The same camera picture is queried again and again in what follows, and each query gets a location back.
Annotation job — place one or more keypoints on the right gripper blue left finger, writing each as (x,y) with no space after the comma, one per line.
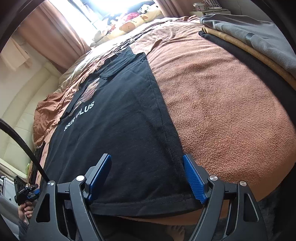
(96,177)

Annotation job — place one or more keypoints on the black clothes pile left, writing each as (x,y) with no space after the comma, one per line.
(34,177)

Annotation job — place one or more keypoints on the cream padded headboard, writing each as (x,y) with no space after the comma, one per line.
(20,116)

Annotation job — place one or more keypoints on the pink left curtain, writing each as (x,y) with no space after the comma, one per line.
(50,34)

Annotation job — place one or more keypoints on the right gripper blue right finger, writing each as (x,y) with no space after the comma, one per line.
(197,177)

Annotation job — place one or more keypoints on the folded grey shirt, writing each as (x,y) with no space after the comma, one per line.
(263,36)

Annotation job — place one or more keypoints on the folded black shirt bottom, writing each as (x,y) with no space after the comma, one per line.
(278,86)

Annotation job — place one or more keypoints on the black printed t-shirt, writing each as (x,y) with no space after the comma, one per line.
(119,110)

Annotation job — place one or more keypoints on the bear print long pillow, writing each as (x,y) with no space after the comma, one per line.
(146,13)

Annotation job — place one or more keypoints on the person's left hand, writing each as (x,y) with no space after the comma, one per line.
(25,211)

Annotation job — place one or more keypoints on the brown bed blanket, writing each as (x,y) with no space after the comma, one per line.
(225,116)

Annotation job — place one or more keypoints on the white bedside cabinet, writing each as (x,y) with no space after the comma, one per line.
(205,8)

